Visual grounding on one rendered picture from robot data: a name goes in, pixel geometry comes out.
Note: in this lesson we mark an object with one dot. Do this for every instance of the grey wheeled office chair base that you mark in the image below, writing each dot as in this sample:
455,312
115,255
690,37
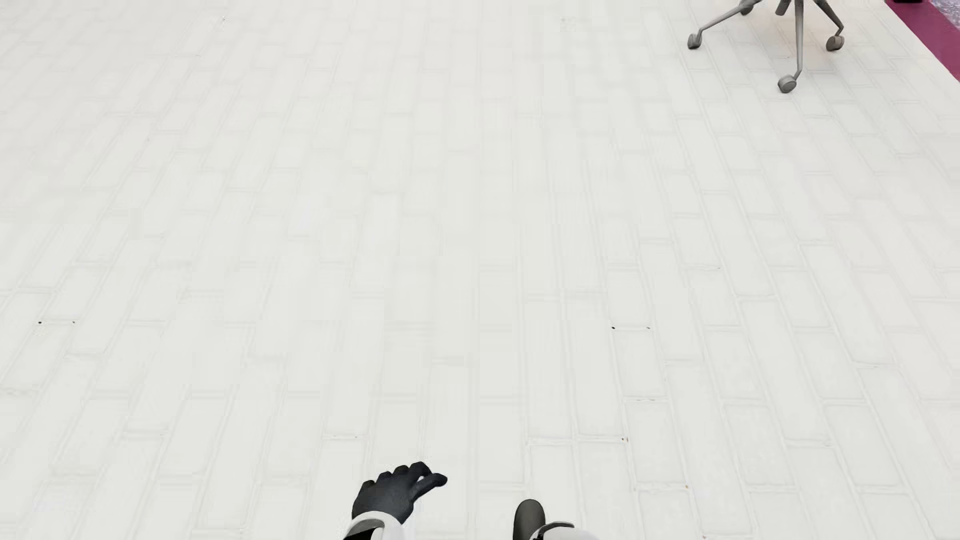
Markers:
797,36

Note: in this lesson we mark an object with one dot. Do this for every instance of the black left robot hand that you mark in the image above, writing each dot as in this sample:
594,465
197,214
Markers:
391,493

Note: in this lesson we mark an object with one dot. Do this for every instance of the black and white robot foot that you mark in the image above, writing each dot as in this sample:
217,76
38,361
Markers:
541,525

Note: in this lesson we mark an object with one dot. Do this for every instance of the magenta rug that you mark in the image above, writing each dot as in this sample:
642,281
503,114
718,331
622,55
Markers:
928,33

